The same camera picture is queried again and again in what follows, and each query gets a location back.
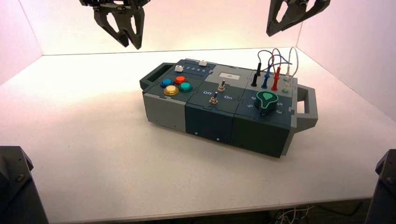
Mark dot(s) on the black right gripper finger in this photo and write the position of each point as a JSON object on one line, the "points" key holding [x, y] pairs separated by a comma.
{"points": [[300, 14], [272, 18]]}

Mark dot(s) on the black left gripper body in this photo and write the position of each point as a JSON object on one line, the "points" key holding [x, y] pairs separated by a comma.
{"points": [[114, 4]]}

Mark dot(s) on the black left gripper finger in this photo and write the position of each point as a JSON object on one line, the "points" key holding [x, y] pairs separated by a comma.
{"points": [[102, 21], [140, 28]]}

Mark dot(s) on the dark green rotary knob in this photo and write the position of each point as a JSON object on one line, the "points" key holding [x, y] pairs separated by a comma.
{"points": [[266, 100]]}

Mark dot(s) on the black left robot arm base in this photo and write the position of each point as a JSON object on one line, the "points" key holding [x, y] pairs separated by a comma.
{"points": [[15, 185]]}

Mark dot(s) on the black right robot arm base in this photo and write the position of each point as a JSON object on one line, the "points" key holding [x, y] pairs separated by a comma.
{"points": [[383, 188]]}

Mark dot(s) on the black banana plug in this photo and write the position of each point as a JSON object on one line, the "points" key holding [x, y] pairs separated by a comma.
{"points": [[258, 68], [254, 79]]}

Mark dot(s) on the red banana plug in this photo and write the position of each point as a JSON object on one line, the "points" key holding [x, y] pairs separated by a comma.
{"points": [[274, 83], [277, 72]]}

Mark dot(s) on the white slider cap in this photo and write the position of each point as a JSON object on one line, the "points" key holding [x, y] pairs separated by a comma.
{"points": [[203, 62], [179, 68]]}

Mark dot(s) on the white banana plug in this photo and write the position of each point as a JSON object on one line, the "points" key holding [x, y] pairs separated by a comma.
{"points": [[287, 84], [287, 73]]}

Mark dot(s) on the blue round push button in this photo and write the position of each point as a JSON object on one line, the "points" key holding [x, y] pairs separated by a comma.
{"points": [[166, 82]]}

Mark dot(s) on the blue banana plug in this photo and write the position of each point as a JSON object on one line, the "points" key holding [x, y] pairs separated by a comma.
{"points": [[265, 81]]}

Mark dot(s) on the red round push button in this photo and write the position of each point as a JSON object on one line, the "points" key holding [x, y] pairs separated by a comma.
{"points": [[180, 80]]}

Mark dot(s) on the yellow round push button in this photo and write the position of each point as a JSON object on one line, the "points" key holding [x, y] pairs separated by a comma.
{"points": [[171, 90]]}

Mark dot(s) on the small white display screen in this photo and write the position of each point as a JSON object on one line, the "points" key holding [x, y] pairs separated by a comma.
{"points": [[229, 75]]}

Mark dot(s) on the green banana socket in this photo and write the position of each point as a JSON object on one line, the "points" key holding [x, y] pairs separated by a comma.
{"points": [[285, 91]]}

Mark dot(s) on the teal round push button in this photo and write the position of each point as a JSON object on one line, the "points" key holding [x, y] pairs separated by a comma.
{"points": [[186, 87]]}

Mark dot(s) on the grey and teal task box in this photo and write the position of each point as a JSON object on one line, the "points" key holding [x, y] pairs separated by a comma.
{"points": [[210, 120]]}

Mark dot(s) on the metal toggle switch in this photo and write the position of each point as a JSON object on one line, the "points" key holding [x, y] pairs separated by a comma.
{"points": [[221, 86], [213, 98]]}

